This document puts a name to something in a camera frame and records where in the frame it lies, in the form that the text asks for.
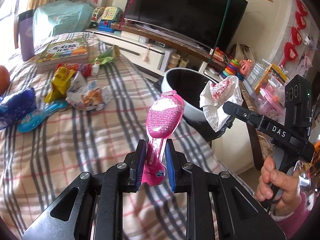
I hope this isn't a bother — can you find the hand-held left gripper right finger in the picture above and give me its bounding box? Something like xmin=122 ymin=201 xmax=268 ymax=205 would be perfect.
xmin=165 ymin=139 xmax=288 ymax=240

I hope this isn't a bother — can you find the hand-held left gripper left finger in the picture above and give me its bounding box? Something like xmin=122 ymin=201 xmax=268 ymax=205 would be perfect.
xmin=21 ymin=139 xmax=148 ymax=240

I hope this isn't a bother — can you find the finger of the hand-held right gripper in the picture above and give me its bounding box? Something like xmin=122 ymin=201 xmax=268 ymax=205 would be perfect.
xmin=222 ymin=101 xmax=269 ymax=131

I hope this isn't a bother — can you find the white plastic bag red print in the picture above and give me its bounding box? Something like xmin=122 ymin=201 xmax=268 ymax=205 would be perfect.
xmin=199 ymin=75 xmax=244 ymax=132

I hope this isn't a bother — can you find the pink snack wrapper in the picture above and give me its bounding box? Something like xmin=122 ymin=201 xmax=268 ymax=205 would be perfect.
xmin=135 ymin=91 xmax=187 ymax=187

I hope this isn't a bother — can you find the white trash bin black liner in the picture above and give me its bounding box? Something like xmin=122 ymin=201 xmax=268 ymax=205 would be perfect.
xmin=160 ymin=67 xmax=234 ymax=141

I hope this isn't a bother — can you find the white carton orange print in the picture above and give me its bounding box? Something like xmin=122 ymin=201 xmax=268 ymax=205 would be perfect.
xmin=66 ymin=71 xmax=111 ymax=112

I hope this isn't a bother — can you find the light blue snack packet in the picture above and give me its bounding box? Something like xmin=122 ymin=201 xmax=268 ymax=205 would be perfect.
xmin=17 ymin=99 xmax=68 ymax=133

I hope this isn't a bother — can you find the yellow snack packet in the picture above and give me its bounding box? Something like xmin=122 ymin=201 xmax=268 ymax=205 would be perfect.
xmin=44 ymin=64 xmax=76 ymax=103

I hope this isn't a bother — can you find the person's right forearm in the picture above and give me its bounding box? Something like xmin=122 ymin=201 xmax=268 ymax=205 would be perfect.
xmin=270 ymin=192 xmax=316 ymax=234

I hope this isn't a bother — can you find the person's right hand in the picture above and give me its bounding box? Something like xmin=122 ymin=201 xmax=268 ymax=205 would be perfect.
xmin=255 ymin=155 xmax=302 ymax=203

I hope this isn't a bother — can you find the clear plastic storage box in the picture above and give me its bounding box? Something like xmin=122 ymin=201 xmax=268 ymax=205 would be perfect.
xmin=252 ymin=90 xmax=286 ymax=121

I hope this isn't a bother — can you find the pink plastic toy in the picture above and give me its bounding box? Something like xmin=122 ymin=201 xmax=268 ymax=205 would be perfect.
xmin=239 ymin=59 xmax=254 ymax=77

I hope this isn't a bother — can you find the beige bag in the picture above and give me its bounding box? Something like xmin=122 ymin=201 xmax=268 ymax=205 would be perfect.
xmin=228 ymin=43 xmax=254 ymax=63

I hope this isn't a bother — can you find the red toy telephone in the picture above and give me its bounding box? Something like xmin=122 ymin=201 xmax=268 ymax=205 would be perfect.
xmin=212 ymin=47 xmax=227 ymax=61

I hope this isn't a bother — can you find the green thin rod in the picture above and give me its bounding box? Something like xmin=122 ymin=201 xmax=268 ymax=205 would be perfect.
xmin=208 ymin=0 xmax=232 ymax=66

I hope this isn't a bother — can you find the green snack wrapper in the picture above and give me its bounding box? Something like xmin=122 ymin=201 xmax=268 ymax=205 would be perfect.
xmin=91 ymin=45 xmax=121 ymax=67

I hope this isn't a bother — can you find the white television cabinet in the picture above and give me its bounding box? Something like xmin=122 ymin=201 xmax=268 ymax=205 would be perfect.
xmin=86 ymin=22 xmax=226 ymax=81

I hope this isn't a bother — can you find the black flat television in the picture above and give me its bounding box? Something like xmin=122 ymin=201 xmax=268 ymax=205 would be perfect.
xmin=124 ymin=0 xmax=249 ymax=54

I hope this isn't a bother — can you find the colourful children's book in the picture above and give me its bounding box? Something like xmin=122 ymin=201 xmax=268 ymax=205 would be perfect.
xmin=36 ymin=37 xmax=90 ymax=72

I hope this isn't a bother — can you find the blue toy cash register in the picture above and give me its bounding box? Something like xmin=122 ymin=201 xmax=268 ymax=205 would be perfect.
xmin=97 ymin=21 xmax=118 ymax=33

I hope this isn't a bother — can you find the orange ball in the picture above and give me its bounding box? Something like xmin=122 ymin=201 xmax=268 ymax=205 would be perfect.
xmin=0 ymin=65 xmax=11 ymax=96

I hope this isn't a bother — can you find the pink thin rod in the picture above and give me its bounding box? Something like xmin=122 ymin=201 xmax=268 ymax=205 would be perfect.
xmin=119 ymin=0 xmax=146 ymax=31

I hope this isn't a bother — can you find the teal furniture cover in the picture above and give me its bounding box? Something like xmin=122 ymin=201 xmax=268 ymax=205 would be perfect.
xmin=34 ymin=0 xmax=95 ymax=46

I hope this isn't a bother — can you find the yellow frame toy box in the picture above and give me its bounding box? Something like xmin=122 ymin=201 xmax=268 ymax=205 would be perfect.
xmin=255 ymin=64 xmax=288 ymax=93

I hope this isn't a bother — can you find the rainbow stacking ring toy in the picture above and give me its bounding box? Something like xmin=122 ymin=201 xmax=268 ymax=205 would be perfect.
xmin=220 ymin=59 xmax=240 ymax=80

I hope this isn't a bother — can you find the white security camera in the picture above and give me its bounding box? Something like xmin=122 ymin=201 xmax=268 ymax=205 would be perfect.
xmin=301 ymin=35 xmax=316 ymax=48

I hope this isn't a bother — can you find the red knot wall garland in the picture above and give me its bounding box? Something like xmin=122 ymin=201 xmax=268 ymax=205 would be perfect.
xmin=281 ymin=0 xmax=309 ymax=67

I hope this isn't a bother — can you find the pink drawer safety strap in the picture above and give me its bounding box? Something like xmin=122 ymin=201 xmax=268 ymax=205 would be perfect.
xmin=142 ymin=44 xmax=151 ymax=62

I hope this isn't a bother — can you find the wooden frame glass door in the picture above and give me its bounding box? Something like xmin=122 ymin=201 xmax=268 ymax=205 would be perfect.
xmin=0 ymin=0 xmax=28 ymax=26

